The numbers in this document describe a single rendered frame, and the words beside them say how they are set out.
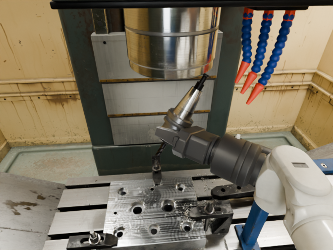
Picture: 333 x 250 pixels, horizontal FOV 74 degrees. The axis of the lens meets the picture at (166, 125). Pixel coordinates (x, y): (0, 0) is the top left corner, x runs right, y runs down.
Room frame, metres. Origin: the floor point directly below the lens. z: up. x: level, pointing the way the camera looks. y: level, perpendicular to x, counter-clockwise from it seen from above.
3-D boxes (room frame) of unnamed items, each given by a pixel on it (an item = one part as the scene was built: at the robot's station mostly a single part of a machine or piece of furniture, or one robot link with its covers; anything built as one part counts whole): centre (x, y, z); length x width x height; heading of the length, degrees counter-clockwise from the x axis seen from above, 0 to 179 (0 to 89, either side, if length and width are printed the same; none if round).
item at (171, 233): (0.42, 0.04, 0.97); 0.29 x 0.23 x 0.05; 95
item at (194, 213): (0.40, -0.14, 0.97); 0.13 x 0.03 x 0.15; 95
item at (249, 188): (0.52, -0.29, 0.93); 0.26 x 0.05 x 0.06; 100
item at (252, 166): (0.29, -0.20, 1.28); 0.11 x 0.11 x 0.11; 57
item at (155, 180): (0.57, 0.04, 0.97); 0.13 x 0.03 x 0.15; 5
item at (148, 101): (0.85, 0.03, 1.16); 0.48 x 0.05 x 0.51; 95
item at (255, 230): (0.36, -0.26, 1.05); 0.10 x 0.05 x 0.30; 5
